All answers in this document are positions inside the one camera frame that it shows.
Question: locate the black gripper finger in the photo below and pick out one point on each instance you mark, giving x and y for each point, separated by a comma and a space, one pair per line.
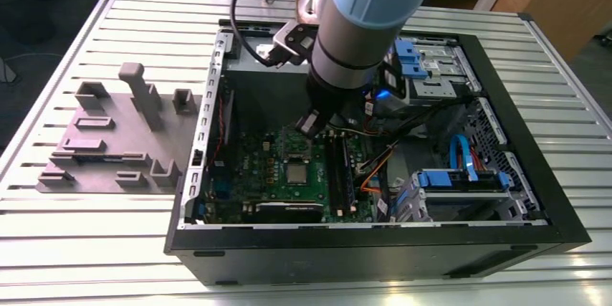
312, 123

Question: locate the silver CPU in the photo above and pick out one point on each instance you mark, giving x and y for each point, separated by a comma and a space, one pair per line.
297, 173

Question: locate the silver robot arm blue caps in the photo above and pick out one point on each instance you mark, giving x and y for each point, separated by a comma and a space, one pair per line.
353, 33

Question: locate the CPU socket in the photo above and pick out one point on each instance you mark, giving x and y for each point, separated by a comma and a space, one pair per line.
299, 184

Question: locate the grey power supply unit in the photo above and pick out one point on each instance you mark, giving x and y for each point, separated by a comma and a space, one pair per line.
257, 98

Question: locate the black RAM slot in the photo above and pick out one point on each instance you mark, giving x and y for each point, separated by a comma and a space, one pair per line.
335, 170
348, 177

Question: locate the blue plastic drive latch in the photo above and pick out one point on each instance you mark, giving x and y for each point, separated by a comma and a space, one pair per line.
415, 71
407, 51

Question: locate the green motherboard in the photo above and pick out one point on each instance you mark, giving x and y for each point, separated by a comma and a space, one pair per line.
260, 191

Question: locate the grey metal disk bay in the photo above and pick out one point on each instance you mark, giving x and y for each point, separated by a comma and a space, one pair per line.
440, 91
464, 195

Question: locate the black graphics card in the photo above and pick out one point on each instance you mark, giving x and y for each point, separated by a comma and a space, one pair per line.
287, 213

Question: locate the hard disk in blue carrier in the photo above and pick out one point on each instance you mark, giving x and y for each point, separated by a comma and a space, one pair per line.
436, 179

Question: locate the blue VGA port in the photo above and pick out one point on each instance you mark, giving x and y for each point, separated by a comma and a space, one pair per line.
200, 211

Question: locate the black PC case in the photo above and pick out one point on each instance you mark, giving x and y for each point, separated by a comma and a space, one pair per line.
335, 248

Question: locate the grey parts rack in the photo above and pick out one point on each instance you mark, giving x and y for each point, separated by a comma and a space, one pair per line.
124, 141

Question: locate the RAM stick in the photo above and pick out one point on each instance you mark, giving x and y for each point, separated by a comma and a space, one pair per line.
103, 159

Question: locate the wooden cabinet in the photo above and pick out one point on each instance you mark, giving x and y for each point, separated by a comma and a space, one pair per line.
564, 5

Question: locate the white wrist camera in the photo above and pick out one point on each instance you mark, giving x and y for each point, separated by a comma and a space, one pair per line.
292, 39
393, 84

